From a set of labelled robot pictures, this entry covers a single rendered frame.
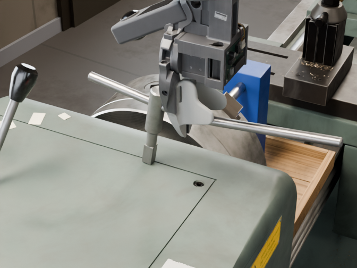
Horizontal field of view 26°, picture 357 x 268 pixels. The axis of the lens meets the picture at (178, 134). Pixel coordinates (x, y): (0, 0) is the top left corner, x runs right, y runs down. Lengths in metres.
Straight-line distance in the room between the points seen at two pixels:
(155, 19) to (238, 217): 0.26
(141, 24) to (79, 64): 2.99
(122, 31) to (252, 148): 0.39
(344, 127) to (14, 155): 0.90
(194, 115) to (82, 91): 2.75
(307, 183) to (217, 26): 0.81
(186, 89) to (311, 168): 0.79
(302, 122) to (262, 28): 2.48
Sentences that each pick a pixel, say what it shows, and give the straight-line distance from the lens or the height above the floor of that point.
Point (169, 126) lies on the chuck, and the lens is 1.16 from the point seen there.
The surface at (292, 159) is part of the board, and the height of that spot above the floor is 0.89.
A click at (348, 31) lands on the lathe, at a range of 2.26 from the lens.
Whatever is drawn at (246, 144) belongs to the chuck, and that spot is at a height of 1.17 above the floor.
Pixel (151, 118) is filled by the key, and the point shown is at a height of 1.33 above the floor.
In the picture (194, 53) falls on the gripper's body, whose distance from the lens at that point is 0.87.
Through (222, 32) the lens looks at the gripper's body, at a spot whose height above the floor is 1.48.
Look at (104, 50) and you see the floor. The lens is 4.01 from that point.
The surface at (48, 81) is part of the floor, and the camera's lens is 3.76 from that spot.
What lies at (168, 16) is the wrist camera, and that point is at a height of 1.48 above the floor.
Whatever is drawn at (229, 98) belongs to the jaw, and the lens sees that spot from 1.28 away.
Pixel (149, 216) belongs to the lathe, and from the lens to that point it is 0.94.
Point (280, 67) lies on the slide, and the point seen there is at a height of 0.97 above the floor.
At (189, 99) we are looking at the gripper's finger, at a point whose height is 1.38.
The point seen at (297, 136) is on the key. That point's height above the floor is 1.36.
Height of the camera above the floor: 1.86
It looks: 34 degrees down
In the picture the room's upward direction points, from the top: straight up
